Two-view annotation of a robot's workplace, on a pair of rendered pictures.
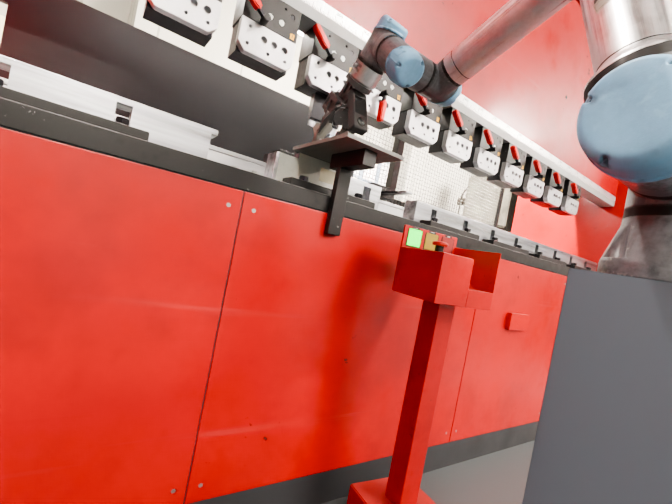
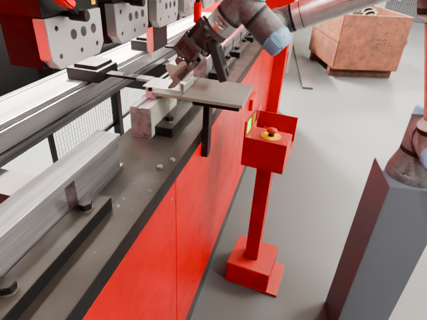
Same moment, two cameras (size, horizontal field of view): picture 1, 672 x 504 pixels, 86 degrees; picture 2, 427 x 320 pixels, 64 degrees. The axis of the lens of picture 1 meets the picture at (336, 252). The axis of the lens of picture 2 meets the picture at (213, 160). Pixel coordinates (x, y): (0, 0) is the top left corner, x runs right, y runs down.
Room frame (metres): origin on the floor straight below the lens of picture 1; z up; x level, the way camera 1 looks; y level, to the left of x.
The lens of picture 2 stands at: (0.20, 0.64, 1.35)
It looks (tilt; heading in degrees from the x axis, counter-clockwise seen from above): 31 degrees down; 319
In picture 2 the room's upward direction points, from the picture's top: 3 degrees clockwise
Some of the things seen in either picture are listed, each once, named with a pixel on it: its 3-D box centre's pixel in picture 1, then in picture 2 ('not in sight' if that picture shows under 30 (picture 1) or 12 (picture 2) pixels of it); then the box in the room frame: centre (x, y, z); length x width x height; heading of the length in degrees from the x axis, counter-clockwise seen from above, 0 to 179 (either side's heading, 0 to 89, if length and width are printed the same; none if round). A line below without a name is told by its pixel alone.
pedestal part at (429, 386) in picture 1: (419, 400); (258, 209); (0.95, -0.29, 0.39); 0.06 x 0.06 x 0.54; 29
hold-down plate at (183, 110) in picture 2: (331, 196); (181, 112); (1.07, 0.05, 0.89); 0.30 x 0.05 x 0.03; 125
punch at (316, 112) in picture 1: (324, 115); (157, 39); (1.09, 0.11, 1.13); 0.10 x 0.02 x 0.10; 125
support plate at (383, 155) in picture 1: (345, 153); (204, 89); (0.97, 0.03, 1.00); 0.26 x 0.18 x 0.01; 35
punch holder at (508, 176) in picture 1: (506, 166); not in sight; (1.65, -0.69, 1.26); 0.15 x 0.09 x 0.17; 125
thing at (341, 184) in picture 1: (345, 194); (215, 126); (0.94, 0.00, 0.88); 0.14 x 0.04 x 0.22; 35
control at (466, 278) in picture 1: (446, 266); (270, 137); (0.95, -0.29, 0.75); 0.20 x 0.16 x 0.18; 119
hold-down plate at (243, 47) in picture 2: (506, 248); (240, 48); (1.62, -0.74, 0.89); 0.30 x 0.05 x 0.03; 125
